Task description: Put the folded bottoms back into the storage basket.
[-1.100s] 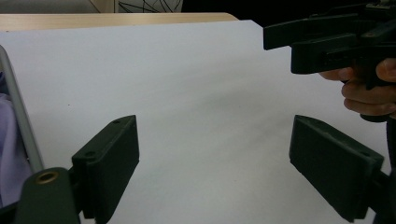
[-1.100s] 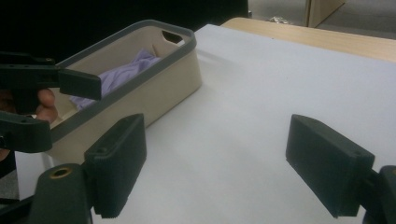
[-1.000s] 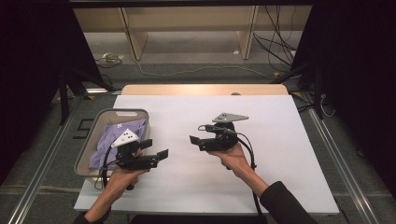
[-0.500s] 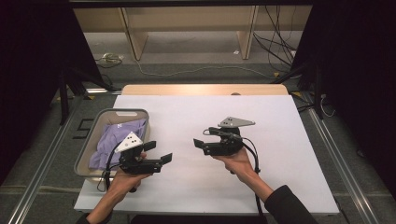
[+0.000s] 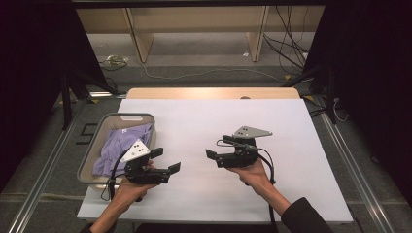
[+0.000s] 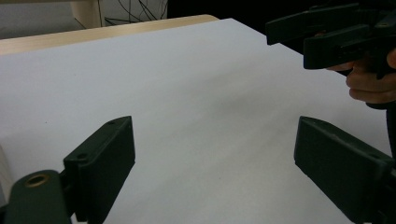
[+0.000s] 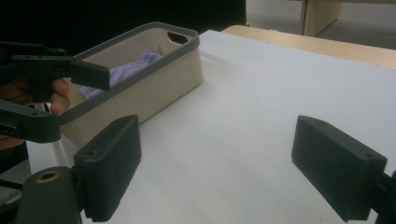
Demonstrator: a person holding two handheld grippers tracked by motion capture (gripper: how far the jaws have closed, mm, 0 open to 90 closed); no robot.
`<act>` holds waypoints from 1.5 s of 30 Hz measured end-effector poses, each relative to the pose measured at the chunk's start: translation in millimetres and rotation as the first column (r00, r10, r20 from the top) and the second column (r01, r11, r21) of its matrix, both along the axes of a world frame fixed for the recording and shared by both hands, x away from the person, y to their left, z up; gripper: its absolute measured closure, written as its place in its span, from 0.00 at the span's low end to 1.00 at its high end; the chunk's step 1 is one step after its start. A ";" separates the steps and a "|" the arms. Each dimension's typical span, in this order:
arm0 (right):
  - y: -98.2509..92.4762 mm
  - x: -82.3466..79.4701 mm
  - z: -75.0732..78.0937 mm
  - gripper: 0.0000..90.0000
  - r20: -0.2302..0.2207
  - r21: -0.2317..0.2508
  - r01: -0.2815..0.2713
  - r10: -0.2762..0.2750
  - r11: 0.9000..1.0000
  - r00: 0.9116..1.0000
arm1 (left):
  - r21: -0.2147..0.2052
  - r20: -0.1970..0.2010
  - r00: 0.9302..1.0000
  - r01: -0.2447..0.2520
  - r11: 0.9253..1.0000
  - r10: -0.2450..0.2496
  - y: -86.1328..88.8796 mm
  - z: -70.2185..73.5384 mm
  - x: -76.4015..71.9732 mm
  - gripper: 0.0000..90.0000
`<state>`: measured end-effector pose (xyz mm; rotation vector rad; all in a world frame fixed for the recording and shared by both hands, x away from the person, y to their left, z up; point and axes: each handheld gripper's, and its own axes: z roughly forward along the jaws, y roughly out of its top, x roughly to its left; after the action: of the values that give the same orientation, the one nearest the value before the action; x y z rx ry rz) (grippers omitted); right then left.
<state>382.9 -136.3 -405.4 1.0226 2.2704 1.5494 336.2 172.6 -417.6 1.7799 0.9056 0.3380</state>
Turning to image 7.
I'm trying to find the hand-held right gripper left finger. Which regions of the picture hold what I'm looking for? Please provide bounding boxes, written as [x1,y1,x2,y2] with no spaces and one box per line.
[73,114,143,223]

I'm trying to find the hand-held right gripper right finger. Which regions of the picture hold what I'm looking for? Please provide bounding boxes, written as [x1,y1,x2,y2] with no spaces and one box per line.
[290,115,389,222]

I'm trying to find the purple shorts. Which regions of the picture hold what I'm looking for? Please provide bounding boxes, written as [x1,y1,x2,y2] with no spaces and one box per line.
[78,49,164,100]

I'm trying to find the beige basket with grey rim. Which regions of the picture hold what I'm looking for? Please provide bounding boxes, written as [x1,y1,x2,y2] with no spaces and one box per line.
[57,21,204,150]

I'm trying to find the wooden table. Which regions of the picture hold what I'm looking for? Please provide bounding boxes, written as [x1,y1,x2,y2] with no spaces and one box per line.
[222,24,396,70]

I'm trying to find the light wooden desk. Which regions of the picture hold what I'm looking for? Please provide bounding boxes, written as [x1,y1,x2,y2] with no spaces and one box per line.
[298,0,396,37]

